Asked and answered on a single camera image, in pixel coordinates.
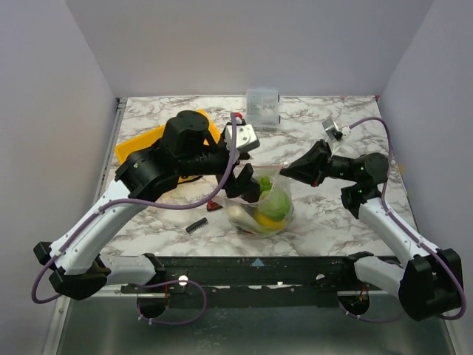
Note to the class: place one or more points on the green cabbage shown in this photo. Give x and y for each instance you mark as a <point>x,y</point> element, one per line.
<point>276,204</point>

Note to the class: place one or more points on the yellow lemon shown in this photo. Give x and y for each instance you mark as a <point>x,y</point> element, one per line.
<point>268,223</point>

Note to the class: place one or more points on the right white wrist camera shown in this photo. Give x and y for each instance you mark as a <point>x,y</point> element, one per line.
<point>332,131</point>

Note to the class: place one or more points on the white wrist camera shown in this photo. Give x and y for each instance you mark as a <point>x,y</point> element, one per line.
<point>332,131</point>
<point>246,138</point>

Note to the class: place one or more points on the black chip comb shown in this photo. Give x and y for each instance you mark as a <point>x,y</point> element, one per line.
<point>196,225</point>

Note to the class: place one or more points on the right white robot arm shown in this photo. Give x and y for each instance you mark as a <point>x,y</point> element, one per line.
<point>428,281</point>

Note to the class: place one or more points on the red black utility knife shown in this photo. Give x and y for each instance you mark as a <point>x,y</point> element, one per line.
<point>213,206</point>

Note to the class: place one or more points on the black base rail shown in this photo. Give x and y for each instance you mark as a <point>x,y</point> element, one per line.
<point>249,282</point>

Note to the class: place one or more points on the clear plastic screw box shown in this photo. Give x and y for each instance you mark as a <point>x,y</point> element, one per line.
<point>262,108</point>

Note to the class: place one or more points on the green grapes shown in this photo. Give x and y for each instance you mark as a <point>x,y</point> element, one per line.
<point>265,185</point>

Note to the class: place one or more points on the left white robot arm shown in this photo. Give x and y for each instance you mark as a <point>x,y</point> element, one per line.
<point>77,268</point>

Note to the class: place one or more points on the yellow plastic tray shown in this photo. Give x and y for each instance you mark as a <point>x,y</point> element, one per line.
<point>140,144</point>

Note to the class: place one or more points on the clear zip top bag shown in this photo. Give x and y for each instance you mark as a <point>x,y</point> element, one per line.
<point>279,182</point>

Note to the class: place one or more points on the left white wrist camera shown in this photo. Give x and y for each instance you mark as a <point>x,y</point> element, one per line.
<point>246,138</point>

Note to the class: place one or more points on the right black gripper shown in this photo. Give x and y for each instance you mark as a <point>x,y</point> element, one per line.
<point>321,165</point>

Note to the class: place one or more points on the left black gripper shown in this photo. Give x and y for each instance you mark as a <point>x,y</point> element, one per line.
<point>244,182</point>

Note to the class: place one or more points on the green white leek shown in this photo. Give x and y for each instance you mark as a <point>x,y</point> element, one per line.
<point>239,217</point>

